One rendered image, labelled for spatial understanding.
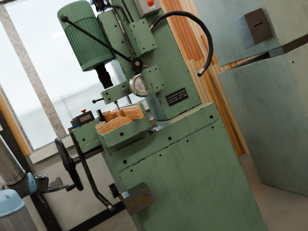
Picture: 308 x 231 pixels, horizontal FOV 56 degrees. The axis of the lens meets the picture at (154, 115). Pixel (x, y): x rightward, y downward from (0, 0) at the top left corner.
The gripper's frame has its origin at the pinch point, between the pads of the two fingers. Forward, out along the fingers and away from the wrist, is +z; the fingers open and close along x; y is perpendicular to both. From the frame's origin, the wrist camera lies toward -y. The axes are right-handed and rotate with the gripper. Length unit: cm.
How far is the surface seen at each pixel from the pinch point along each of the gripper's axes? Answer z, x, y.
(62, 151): -0.2, -16.9, 20.0
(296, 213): 123, -21, -31
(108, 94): 24, -8, 45
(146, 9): 44, -22, 83
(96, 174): 27, 121, -20
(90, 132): 13.0, -13.0, 27.1
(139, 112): 30, -43, 35
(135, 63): 36, -21, 58
